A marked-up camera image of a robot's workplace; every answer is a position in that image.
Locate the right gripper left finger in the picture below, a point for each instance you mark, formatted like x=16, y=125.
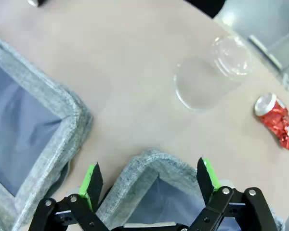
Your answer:
x=94, y=187

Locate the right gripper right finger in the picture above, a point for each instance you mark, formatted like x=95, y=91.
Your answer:
x=203, y=180

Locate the crushed red soda can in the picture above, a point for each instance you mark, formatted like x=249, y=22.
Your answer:
x=277, y=118

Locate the dark blue soda can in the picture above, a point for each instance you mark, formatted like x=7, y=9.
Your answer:
x=37, y=2

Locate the grey fabric basket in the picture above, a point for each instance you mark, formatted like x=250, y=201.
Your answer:
x=147, y=166
x=69, y=113

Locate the clear plastic cup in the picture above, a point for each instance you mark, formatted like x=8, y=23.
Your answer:
x=197, y=81

